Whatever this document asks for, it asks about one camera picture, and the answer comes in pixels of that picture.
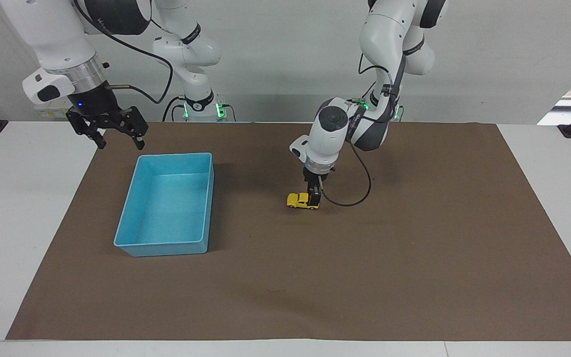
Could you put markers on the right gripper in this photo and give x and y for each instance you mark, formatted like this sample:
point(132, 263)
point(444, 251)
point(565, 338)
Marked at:
point(93, 101)

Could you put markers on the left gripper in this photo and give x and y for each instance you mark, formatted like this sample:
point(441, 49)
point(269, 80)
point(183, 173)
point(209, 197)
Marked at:
point(315, 176)

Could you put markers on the yellow toy car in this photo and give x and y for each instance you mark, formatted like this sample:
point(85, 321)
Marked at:
point(297, 200)

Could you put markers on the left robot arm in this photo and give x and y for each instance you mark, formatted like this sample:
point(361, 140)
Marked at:
point(384, 29)

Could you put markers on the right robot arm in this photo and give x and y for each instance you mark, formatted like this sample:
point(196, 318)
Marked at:
point(52, 34)

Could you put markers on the light blue plastic bin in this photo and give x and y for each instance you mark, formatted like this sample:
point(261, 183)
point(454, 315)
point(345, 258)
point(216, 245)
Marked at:
point(166, 208)

